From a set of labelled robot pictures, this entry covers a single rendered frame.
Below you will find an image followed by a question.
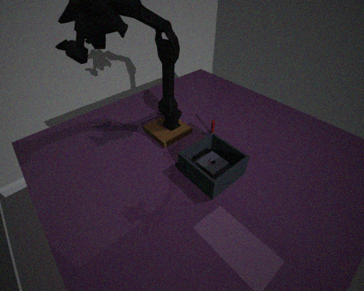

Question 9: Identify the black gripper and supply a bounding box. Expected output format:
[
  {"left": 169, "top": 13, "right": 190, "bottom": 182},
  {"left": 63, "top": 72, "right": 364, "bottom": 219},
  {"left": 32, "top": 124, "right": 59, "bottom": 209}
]
[{"left": 56, "top": 0, "right": 103, "bottom": 64}]

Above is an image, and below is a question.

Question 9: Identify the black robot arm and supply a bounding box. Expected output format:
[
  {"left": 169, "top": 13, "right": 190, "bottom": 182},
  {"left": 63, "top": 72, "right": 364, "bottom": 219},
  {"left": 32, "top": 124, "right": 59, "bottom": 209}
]
[{"left": 80, "top": 0, "right": 182, "bottom": 131}]

